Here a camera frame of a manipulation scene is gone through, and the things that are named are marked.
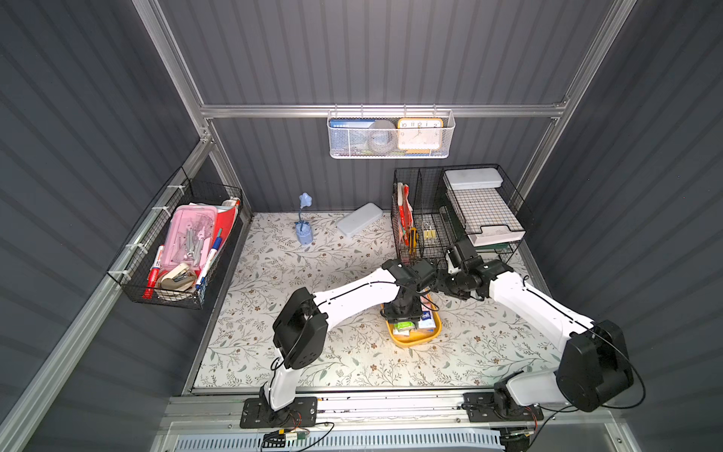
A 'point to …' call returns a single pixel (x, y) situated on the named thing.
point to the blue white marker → (209, 258)
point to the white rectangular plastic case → (360, 218)
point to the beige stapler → (181, 278)
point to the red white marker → (153, 275)
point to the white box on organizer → (474, 178)
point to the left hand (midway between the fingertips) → (414, 325)
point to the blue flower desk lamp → (303, 229)
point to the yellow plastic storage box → (418, 335)
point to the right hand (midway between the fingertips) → (443, 284)
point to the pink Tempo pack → (402, 332)
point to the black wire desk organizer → (434, 207)
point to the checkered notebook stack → (487, 215)
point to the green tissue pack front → (405, 326)
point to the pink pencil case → (190, 235)
